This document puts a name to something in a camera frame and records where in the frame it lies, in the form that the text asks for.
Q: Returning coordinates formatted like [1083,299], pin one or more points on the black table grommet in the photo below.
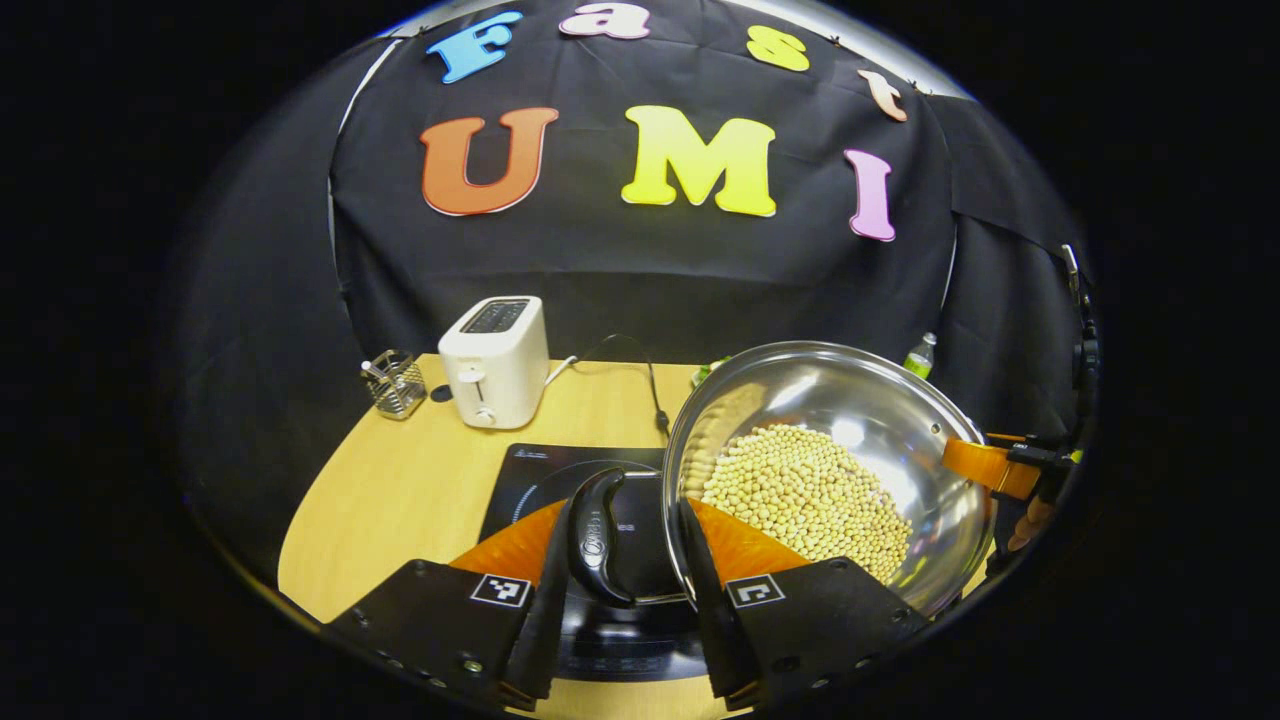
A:
[441,393]

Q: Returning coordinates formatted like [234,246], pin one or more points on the stainless steel pot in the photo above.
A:
[800,390]

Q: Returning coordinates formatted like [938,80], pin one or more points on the black induction cooktop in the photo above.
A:
[530,480]

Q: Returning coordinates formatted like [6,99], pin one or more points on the pile of soybeans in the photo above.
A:
[800,490]

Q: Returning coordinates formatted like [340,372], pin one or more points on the black backdrop cloth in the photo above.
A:
[600,270]

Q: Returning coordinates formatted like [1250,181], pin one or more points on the dark metal stand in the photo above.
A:
[1085,340]

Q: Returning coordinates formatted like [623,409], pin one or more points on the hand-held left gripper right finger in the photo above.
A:
[712,620]

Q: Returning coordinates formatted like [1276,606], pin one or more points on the white toaster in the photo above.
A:
[495,370]

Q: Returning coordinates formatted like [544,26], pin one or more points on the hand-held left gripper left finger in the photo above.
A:
[550,620]

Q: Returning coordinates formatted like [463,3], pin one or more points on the plate with bread slice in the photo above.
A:
[703,374]

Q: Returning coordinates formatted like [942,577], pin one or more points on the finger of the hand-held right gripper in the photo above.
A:
[980,462]

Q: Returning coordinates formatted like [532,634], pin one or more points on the green drink bottle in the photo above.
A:
[920,362]

